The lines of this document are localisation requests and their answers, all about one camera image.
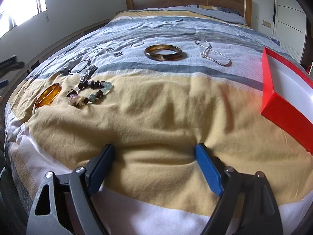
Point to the striped pillow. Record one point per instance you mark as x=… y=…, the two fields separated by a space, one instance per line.
x=220 y=14

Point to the brown green bangle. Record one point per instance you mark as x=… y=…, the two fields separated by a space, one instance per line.
x=163 y=58

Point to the window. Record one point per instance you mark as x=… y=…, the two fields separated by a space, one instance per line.
x=24 y=2

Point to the red jewelry box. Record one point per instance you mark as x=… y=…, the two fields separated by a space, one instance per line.
x=276 y=107

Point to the silver wristwatch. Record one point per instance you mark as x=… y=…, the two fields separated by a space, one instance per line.
x=90 y=69

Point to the wall switch plate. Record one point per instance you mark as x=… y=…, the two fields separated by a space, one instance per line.
x=266 y=24

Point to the white wardrobe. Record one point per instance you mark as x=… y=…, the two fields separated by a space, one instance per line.
x=288 y=12

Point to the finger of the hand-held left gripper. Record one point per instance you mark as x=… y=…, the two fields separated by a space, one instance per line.
x=9 y=64
x=3 y=83

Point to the orange amber bangle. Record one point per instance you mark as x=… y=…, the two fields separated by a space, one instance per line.
x=46 y=96

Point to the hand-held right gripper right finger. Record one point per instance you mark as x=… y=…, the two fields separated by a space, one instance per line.
x=209 y=171

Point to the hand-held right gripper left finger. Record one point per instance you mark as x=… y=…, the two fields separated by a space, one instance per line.
x=100 y=171

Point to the low white wall cabinet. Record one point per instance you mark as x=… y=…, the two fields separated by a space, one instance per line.
x=61 y=44

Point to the red bag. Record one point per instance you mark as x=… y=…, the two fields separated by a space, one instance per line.
x=310 y=68

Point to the thin silver bangle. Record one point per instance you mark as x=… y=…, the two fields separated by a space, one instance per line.
x=71 y=69

